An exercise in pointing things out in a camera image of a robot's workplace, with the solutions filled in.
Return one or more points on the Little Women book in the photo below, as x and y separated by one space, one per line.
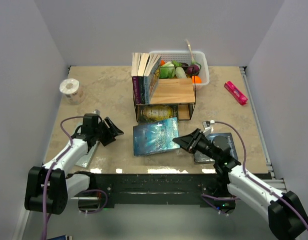
141 70

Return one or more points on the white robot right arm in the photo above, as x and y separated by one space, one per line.
283 211

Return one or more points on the dark Wuthering Heights book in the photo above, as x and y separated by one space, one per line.
200 158

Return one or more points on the purple Treehouse paperback book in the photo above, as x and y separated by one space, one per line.
136 56

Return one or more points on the pale Gatsby book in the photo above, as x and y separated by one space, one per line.
85 160

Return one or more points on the green lettuce toy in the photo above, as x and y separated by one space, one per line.
167 71

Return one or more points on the green yellow fantasy book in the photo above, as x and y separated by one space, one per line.
155 113

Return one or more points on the large orange fruit toy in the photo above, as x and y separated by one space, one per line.
196 79

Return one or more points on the white radish toy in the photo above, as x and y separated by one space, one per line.
180 73

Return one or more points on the aluminium frame rail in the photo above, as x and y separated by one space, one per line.
50 186

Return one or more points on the pink rectangular box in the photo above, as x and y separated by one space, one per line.
236 93

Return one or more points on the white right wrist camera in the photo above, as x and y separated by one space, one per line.
208 127

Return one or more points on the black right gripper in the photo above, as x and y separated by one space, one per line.
190 142

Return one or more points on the purple onion toy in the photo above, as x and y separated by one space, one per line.
194 68

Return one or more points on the wooden shelf with wire frame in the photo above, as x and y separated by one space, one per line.
174 91

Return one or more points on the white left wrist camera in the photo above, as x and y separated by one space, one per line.
96 111

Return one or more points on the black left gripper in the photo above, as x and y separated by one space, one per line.
112 132

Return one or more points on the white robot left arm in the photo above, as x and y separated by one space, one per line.
48 187

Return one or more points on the dark eggplant toy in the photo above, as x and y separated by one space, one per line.
184 66

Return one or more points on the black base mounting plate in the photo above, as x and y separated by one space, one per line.
158 189

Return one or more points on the toilet paper roll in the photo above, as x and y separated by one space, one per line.
72 91

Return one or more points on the blue book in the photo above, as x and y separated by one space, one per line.
156 137

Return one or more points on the purple paperback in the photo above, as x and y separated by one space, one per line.
151 75

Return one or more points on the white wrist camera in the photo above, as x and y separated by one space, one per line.
96 111
208 127

